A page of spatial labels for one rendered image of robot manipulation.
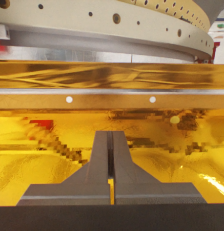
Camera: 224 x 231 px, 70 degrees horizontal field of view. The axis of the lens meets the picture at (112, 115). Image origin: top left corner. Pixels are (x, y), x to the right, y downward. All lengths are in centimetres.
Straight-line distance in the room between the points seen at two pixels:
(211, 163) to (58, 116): 29
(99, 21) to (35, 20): 9
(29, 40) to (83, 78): 10
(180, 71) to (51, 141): 26
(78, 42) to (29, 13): 9
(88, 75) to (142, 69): 10
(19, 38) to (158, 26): 23
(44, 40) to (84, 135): 17
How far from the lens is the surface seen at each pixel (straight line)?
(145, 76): 31
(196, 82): 35
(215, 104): 37
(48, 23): 26
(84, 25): 26
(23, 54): 30
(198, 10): 54
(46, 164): 30
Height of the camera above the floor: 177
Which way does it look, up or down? 15 degrees up
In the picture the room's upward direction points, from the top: 179 degrees counter-clockwise
